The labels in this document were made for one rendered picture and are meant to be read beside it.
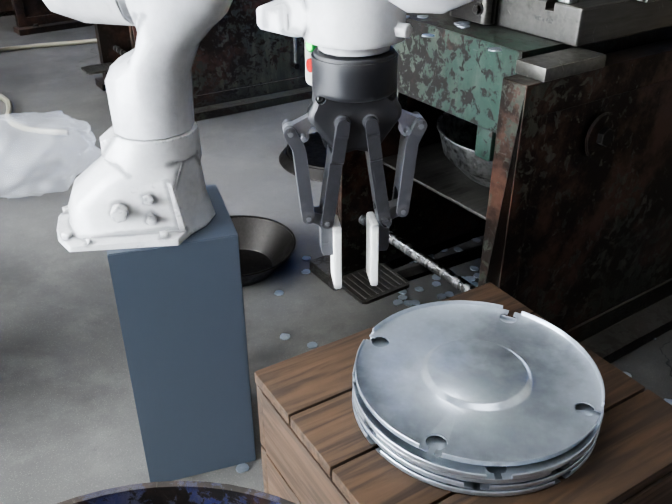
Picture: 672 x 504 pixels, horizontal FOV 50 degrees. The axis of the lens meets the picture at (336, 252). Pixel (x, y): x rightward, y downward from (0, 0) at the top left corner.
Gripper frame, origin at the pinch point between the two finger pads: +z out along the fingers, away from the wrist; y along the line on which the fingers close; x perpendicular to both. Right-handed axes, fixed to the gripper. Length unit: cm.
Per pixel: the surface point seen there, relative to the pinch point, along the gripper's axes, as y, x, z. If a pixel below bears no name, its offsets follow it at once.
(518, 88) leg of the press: 31.1, 38.2, -3.4
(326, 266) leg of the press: 8, 86, 54
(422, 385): 8.3, 1.0, 19.4
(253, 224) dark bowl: -9, 106, 51
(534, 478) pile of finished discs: 16.6, -12.8, 21.1
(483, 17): 33, 62, -9
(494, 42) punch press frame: 32, 52, -7
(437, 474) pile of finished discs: 7.2, -10.0, 22.0
